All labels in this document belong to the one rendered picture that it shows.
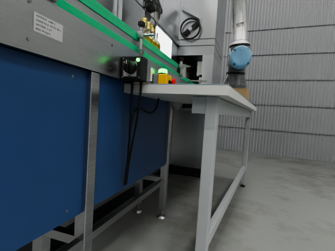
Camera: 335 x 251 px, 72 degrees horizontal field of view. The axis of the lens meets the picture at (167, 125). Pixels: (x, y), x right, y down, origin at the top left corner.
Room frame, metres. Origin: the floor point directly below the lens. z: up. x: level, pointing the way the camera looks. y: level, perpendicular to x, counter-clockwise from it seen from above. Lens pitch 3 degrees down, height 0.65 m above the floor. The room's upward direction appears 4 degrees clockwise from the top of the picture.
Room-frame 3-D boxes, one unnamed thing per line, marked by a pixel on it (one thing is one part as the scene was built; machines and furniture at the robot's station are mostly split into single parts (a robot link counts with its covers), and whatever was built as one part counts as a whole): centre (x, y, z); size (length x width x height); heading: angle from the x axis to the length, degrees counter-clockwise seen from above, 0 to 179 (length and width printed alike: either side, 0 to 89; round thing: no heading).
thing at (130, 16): (1.75, 0.16, 1.15); 0.90 x 0.03 x 0.34; 161
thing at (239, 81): (1.49, -0.41, 0.88); 0.15 x 0.15 x 0.10
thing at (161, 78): (1.11, 0.04, 0.79); 0.07 x 0.07 x 0.07; 71
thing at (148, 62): (0.84, 0.12, 0.79); 0.08 x 0.08 x 0.08; 71
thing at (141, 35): (0.95, 0.11, 0.94); 0.07 x 0.04 x 0.13; 71
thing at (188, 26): (2.35, -0.17, 1.49); 0.21 x 0.05 x 0.21; 71
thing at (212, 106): (1.49, -0.43, 0.36); 1.51 x 0.09 x 0.71; 156
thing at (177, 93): (1.76, 0.19, 0.73); 1.58 x 1.52 x 0.04; 156
